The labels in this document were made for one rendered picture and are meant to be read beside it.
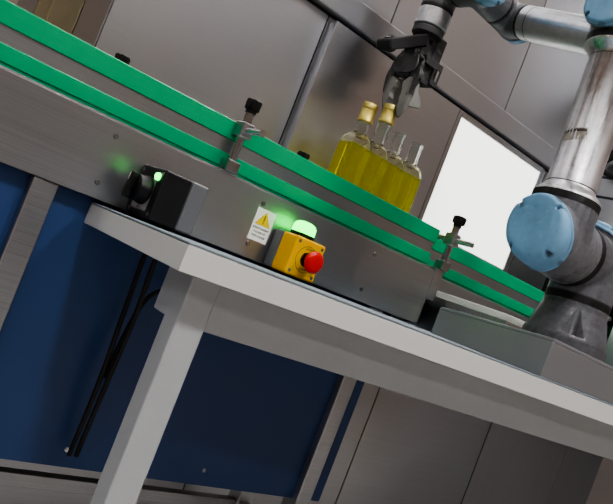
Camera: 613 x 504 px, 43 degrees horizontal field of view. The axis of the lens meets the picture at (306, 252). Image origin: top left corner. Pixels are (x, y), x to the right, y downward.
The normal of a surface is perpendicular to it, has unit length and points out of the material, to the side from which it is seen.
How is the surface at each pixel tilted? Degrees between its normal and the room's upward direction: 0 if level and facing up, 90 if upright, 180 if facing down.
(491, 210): 90
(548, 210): 96
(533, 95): 90
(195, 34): 90
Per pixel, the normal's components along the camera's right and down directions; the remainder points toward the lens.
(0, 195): 0.60, 0.21
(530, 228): -0.74, -0.21
